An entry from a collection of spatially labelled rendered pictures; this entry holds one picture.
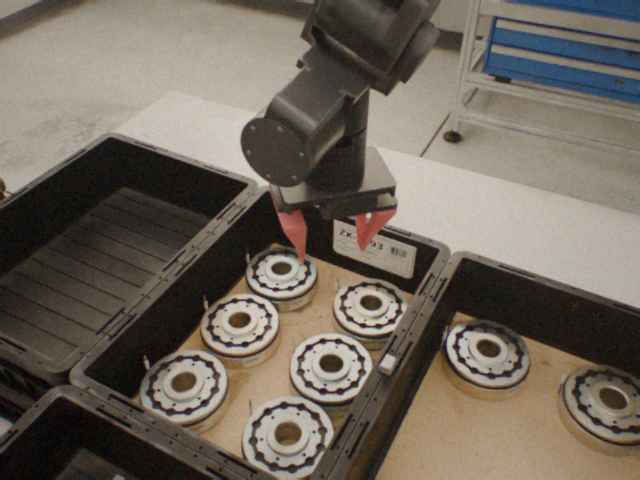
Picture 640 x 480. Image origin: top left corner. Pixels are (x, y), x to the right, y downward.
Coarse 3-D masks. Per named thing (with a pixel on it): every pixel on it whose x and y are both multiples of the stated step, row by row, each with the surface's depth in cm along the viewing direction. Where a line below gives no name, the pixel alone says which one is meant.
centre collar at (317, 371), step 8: (320, 352) 77; (328, 352) 77; (336, 352) 76; (344, 352) 77; (312, 360) 76; (320, 360) 76; (344, 360) 76; (312, 368) 75; (320, 368) 75; (344, 368) 75; (320, 376) 74; (328, 376) 74; (336, 376) 74; (344, 376) 74
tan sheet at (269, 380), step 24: (240, 288) 90; (288, 312) 86; (312, 312) 86; (192, 336) 83; (288, 336) 83; (312, 336) 83; (288, 360) 80; (240, 384) 77; (264, 384) 77; (288, 384) 77; (240, 408) 75; (216, 432) 73; (240, 432) 73; (240, 456) 70
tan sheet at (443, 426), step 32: (544, 352) 81; (448, 384) 77; (544, 384) 78; (416, 416) 74; (448, 416) 74; (480, 416) 74; (512, 416) 74; (544, 416) 74; (416, 448) 71; (448, 448) 71; (480, 448) 71; (512, 448) 71; (544, 448) 71; (576, 448) 71
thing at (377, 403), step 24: (456, 264) 79; (480, 264) 80; (504, 264) 79; (432, 288) 76; (552, 288) 76; (576, 288) 76; (432, 312) 73; (624, 312) 73; (408, 336) 70; (408, 360) 68; (384, 384) 66; (360, 432) 61
